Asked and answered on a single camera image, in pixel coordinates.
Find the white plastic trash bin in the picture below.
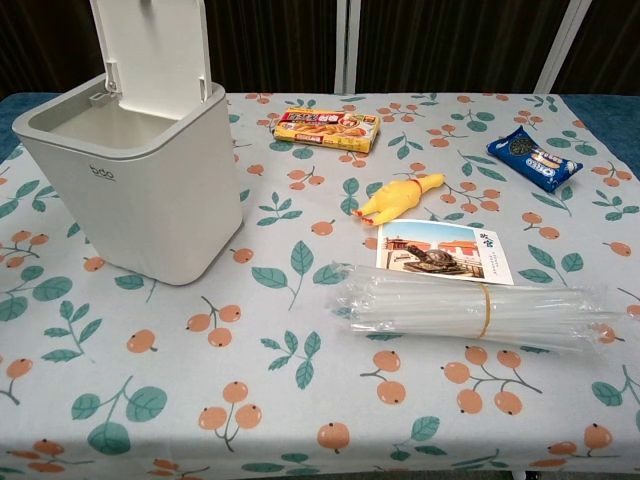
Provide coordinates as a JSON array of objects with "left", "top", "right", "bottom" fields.
[{"left": 11, "top": 0, "right": 245, "bottom": 287}]

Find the fruit print tablecloth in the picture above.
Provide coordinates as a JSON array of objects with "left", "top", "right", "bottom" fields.
[{"left": 0, "top": 91, "right": 640, "bottom": 476}]

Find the yellow rubber chicken toy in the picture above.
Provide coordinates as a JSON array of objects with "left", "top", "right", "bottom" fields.
[{"left": 351, "top": 172, "right": 446, "bottom": 229}]

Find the yellow snack food box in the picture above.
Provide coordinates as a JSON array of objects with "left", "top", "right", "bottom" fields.
[{"left": 272, "top": 106, "right": 382, "bottom": 155}]

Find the palace photo postcard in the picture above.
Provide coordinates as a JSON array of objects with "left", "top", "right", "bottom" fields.
[{"left": 374, "top": 219, "right": 516, "bottom": 287}]

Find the clear plastic straw bundle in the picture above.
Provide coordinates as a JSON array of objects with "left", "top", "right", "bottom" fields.
[{"left": 327, "top": 261, "right": 626, "bottom": 352}]

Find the yellow rubber band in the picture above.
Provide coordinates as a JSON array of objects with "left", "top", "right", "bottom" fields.
[{"left": 474, "top": 283, "right": 495, "bottom": 337}]

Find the blue Oreo cookie pack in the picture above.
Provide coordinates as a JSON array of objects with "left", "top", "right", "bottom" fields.
[{"left": 486, "top": 125, "right": 584, "bottom": 195}]

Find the white screen frame post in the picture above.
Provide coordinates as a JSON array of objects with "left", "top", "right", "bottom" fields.
[
  {"left": 536, "top": 0, "right": 592, "bottom": 95},
  {"left": 333, "top": 0, "right": 362, "bottom": 95}
]

